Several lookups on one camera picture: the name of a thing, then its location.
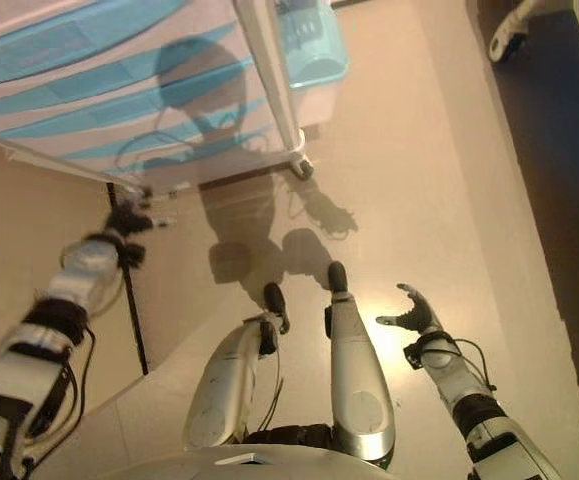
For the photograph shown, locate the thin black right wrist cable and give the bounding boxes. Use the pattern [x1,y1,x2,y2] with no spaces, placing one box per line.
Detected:
[449,338,496,392]

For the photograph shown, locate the white bin light blue lid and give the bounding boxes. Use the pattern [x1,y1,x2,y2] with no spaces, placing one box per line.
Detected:
[272,0,352,127]

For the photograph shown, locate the blue-fronted cart drawer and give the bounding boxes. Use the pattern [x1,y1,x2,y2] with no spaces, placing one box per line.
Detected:
[0,53,253,109]
[0,93,270,147]
[0,2,245,76]

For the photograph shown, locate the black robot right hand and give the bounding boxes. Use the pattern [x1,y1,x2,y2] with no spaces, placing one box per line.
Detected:
[374,282,444,335]

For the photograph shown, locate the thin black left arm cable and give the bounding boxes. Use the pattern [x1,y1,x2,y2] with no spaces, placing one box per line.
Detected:
[61,279,128,437]

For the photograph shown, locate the grey robot torso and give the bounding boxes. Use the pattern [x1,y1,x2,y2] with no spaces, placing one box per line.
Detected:
[182,443,395,480]

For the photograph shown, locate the cart caster wheel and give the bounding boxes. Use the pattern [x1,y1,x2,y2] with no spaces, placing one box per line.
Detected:
[292,156,316,180]

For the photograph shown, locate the white medical cart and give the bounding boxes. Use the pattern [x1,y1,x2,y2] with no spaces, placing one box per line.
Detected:
[0,0,316,197]

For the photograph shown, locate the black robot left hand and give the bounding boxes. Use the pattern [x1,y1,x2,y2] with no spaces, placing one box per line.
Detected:
[103,191,179,236]

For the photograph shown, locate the silver robot left leg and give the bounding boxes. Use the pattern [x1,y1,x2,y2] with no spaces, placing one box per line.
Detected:
[182,281,291,450]

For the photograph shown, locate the white bed caster wheel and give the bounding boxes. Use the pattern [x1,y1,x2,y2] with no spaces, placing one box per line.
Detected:
[487,13,528,64]

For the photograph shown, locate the thin leg cable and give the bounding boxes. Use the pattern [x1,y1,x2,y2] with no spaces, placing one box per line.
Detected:
[261,348,286,432]

